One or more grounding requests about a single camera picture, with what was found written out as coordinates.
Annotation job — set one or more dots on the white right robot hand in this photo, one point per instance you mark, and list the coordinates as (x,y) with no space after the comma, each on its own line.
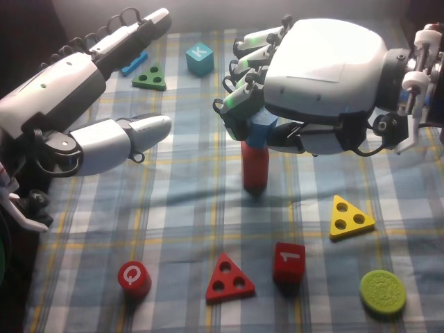
(322,66)

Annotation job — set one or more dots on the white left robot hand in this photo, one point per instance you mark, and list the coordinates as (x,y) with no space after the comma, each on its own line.
(52,90)

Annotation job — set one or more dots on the blue block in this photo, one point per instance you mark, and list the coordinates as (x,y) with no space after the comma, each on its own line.
(259,133)

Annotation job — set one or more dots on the tall red rectangular block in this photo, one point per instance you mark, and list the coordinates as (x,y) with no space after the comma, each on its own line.
(256,170)

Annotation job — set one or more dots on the blue triangle with three holes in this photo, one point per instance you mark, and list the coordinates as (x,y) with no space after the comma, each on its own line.
(133,66)

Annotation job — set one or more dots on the green triangle with three holes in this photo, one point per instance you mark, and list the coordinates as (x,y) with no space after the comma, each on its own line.
(149,81)

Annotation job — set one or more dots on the blue cube with letter K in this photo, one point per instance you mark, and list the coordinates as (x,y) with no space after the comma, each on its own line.
(199,59)

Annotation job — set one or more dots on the yellow triangle with three holes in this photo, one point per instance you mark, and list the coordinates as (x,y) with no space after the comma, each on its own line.
(347,218)

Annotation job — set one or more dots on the blue plaid cloth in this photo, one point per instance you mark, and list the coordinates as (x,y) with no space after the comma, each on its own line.
(173,215)

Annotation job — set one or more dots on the red cube with number 1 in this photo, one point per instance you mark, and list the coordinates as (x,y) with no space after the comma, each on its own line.
(289,265)

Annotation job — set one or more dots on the red cylinder with letter Q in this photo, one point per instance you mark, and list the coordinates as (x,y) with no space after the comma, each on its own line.
(133,277)

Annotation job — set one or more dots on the green toy cookie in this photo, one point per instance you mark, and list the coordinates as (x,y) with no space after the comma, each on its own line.
(382,292)

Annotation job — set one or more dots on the red triangle with three holes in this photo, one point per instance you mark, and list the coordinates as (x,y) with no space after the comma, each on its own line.
(227,284)

